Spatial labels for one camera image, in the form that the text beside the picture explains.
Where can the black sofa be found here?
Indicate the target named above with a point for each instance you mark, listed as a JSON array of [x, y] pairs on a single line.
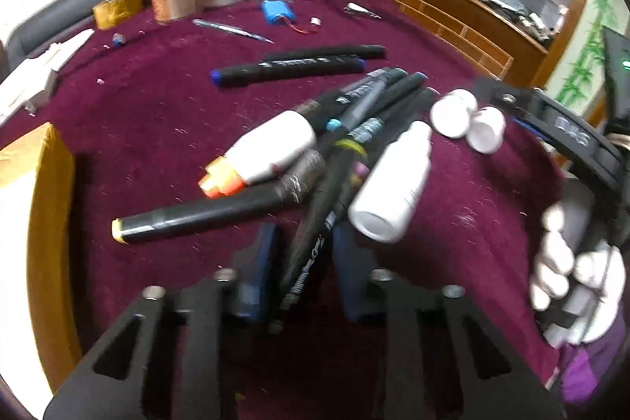
[[39, 29]]

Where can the black marker plain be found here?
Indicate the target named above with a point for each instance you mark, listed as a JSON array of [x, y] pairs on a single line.
[[364, 52]]

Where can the silver tweezers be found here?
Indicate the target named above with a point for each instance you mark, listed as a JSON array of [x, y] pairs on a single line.
[[231, 29]]

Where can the wooden cabinet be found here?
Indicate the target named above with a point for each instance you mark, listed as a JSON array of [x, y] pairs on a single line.
[[482, 36]]

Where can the black marker blue end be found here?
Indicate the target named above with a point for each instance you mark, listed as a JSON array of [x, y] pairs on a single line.
[[275, 70]]

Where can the white papers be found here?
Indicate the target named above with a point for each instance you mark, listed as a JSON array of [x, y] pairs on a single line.
[[31, 84]]

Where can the purple sleeve forearm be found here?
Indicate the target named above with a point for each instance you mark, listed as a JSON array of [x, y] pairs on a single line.
[[585, 365]]

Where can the black marker yellow band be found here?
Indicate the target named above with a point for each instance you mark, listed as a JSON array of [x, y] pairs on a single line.
[[368, 140]]

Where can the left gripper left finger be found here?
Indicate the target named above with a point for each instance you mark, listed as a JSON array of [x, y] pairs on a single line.
[[259, 271]]

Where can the yellow tape roll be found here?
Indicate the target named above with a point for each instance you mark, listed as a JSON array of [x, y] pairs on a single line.
[[109, 14]]

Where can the small white bottle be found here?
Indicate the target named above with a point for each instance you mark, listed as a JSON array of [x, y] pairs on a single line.
[[486, 131], [451, 115]]

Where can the metal clip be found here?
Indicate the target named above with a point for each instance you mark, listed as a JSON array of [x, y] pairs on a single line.
[[353, 9]]

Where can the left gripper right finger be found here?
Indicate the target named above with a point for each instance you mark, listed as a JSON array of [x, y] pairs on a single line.
[[353, 266]]

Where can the yellow-edged white tray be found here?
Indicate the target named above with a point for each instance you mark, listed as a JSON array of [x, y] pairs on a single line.
[[39, 340]]

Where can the white plastic bottle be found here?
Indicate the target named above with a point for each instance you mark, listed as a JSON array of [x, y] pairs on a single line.
[[384, 207]]

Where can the black marker yellow end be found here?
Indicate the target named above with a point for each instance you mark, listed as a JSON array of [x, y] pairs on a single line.
[[290, 189]]

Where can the black marker light-blue band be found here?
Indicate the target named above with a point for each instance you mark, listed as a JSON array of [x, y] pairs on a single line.
[[335, 103]]

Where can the white bottle orange cap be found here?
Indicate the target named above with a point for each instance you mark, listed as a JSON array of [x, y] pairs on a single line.
[[258, 155]]

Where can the blue battery pack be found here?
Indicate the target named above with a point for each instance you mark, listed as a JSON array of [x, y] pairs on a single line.
[[278, 12]]

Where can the right white gloved hand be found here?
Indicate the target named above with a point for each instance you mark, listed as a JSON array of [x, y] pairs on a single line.
[[578, 278]]

